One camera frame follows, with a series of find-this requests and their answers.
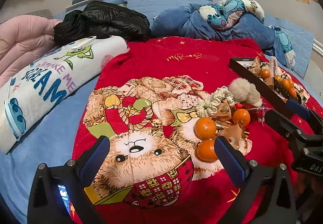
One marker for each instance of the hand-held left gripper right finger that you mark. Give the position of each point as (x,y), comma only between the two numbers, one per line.
(231,161)

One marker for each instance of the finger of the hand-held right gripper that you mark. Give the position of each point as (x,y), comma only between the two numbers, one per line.
(299,108)
(280,122)

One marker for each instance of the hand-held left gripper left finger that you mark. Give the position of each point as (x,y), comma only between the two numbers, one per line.
(94,161)

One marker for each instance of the beaded silver hairpin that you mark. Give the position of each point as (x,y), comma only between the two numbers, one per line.
(262,113)

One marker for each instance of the brown triangular snack packet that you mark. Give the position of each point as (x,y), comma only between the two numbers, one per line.
(233,134)
(255,64)
(268,81)
(223,111)

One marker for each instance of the mandarin orange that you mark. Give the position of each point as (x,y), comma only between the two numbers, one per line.
(205,152)
(205,128)
(241,117)

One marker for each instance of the pile of mandarins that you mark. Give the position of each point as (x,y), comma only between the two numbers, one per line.
(286,84)

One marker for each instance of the beige fluffy hair clip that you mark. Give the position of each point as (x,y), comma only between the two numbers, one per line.
(244,93)

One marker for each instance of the black rectangular box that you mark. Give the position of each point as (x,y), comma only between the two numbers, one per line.
(254,80)

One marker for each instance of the cream lace scrunchie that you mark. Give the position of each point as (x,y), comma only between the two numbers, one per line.
(214,103)

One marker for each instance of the blue bed sheet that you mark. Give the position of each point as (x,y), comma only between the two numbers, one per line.
(50,138)

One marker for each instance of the pink fluffy hair clip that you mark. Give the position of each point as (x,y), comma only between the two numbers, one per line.
(273,65)

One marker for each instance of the light blue fleece blanket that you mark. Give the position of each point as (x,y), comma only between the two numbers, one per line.
(302,40)

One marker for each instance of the white cartoon-print folded blanket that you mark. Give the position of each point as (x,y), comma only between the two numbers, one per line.
(45,88)

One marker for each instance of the red bear-print blanket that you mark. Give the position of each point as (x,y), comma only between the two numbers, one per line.
(176,67)

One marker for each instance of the white flat device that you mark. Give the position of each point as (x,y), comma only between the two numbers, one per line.
(84,43)

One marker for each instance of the blue cartoon-print quilt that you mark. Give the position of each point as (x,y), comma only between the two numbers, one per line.
(181,22)

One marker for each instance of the black puffer jacket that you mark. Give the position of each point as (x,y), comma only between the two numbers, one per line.
(106,19)

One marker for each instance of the pink quilt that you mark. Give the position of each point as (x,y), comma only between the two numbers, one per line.
(22,37)

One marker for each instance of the grey fabric cushion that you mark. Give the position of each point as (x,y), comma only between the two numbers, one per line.
(40,13)

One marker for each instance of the white bed frame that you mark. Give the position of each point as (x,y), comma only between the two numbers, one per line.
(316,47)

